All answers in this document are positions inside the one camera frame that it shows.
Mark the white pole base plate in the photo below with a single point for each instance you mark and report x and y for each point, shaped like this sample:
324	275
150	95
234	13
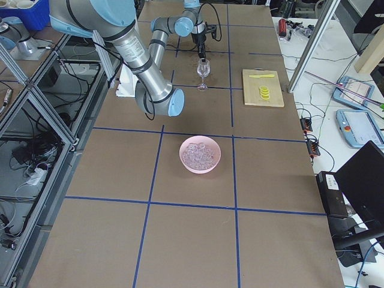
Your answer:
127	83

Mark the pink bowl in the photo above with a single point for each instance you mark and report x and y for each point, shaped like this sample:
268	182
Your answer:
206	140

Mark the blue teach pendant near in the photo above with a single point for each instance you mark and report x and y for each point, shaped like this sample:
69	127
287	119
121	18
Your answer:
358	127

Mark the orange black connector near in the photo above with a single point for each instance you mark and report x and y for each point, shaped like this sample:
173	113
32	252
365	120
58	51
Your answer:
313	148

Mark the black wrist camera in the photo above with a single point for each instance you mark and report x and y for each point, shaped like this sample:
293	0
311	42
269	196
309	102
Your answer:
211	29

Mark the orange black connector far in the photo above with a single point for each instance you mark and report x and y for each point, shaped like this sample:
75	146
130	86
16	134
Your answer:
306	125

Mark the black monitor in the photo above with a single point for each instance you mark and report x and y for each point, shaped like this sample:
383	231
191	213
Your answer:
361	181

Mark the yellow plastic knife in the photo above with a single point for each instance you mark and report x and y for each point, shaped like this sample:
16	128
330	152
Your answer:
257	76

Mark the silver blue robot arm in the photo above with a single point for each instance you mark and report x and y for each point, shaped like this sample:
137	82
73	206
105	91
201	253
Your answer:
19	42
115	22

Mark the clear wine glass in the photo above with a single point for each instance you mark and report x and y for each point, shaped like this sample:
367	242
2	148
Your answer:
203	70

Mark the red cylinder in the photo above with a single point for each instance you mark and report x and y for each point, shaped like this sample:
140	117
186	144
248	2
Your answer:
282	30

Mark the orange black connector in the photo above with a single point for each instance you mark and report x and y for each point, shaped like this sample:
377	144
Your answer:
313	148
306	125

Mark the bamboo cutting board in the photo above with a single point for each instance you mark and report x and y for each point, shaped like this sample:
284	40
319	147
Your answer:
251	89

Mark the black box on table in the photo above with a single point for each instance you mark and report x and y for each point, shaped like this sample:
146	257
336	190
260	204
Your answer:
331	196

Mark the lemon slice farthest from knife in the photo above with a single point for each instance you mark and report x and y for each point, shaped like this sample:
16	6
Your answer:
265	97

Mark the clear ice cubes pile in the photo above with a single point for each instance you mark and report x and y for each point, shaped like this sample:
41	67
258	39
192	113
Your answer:
198	156

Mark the aluminium frame post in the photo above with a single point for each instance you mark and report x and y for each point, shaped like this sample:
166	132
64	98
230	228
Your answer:
320	27

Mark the blue teach pendant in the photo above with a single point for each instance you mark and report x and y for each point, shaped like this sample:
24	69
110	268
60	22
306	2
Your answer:
358	127
351	84

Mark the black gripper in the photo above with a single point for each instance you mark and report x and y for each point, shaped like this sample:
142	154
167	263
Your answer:
199	39

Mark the blue plastic crate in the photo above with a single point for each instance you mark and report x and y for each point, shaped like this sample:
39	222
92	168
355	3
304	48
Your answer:
34	18

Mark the blue teach pendant far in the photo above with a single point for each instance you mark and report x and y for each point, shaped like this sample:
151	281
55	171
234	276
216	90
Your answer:
351	84

